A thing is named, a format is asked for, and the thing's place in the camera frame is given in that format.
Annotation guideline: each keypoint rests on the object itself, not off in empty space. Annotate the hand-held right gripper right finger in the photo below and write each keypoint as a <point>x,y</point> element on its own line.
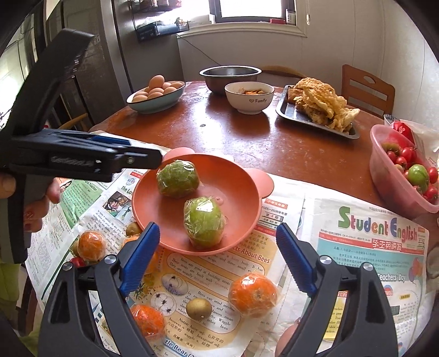
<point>295,255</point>

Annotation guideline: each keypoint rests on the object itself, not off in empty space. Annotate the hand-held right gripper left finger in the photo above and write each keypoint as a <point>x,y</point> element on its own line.
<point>142,254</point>

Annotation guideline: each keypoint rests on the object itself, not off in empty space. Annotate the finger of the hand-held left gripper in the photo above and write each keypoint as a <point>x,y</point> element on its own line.
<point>109,139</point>
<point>103,161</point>

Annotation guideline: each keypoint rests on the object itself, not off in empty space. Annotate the orange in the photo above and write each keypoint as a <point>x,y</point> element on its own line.
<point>153,262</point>
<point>148,322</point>
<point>253,294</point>
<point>91,246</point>

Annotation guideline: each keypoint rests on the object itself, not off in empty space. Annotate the red cherry tomato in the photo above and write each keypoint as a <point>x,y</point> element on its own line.
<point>78,262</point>

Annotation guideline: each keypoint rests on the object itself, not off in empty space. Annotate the large green citrus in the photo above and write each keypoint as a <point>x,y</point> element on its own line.
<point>204,223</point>

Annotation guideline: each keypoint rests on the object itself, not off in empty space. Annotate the small green citrus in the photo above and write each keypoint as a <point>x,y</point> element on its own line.
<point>177,179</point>

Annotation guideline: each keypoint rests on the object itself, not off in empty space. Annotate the brown-green kiwi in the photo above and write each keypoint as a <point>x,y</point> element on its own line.
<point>133,229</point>
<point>199,308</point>

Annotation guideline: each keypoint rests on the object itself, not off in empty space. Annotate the orange-pink bear-shaped plate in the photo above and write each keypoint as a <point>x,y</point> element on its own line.
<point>233,192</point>

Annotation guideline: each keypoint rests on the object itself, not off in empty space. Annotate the person's left hand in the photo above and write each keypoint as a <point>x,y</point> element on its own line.
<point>37,209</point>

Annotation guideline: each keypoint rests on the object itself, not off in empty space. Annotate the person's right hand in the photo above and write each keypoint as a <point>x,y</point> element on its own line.
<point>286,340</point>

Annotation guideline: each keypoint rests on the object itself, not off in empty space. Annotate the wooden chair with round armrest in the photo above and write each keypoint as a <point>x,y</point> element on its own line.
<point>73,122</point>

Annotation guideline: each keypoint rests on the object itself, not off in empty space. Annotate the glass door with red lettering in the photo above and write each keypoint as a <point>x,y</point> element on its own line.
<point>17,48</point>

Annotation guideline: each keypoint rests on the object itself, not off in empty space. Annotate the teal and white bowl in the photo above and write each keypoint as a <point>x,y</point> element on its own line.
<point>154,104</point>

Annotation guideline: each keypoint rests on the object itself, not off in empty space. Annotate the grey metal door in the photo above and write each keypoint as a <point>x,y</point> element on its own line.
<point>99,68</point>

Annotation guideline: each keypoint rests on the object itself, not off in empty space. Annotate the teal headline newspaper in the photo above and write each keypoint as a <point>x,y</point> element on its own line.
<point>360,240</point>

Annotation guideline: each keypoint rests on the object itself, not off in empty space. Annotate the pile of brown eggs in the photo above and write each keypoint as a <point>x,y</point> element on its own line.
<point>156,90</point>

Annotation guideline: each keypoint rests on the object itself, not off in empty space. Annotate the illustrated bee story newspaper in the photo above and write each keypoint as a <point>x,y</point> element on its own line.
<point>212,274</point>

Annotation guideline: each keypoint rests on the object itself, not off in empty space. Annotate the pink plastic basket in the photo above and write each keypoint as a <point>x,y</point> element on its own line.
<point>384,171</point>

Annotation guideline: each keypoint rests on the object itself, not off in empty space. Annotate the stainless steel bowl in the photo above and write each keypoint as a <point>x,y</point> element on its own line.
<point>219,84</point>

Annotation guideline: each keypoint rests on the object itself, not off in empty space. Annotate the yellow-green garment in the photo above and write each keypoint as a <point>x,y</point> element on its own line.
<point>9,285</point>

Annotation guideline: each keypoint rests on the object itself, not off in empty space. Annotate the grey baking tray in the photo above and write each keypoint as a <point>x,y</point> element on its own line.
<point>291,115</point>

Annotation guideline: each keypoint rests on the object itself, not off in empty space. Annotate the white ceramic bowl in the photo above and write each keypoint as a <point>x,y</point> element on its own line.
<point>250,103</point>

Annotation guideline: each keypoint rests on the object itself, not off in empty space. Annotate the green tomato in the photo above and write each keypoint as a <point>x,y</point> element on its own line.
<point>417,176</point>

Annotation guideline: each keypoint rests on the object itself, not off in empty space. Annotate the food leftovers in bowl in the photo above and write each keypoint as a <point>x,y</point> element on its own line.
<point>252,91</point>

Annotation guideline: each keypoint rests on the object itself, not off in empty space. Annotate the pile of fried dough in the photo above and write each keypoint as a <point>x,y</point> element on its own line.
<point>319,99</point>

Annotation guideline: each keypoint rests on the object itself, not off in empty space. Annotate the red packet in plastic bag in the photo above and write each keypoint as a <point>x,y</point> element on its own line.
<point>403,130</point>

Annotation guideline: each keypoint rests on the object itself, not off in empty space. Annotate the wooden chair with cutout back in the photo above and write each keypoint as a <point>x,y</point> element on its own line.
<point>353,89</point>

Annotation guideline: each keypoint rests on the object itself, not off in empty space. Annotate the wooden chair with curved back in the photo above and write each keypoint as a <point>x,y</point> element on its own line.
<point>284,71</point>

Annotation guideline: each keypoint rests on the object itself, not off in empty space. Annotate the window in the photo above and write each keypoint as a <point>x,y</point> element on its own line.
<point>253,8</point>

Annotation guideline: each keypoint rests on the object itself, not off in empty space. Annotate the red box on windowsill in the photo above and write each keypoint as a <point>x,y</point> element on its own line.
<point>276,21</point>

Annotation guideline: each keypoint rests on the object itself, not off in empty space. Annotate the white item on windowsill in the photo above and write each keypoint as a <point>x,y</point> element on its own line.
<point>290,17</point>

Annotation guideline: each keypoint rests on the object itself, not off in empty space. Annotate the black wall rack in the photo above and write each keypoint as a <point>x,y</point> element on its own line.
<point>154,29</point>

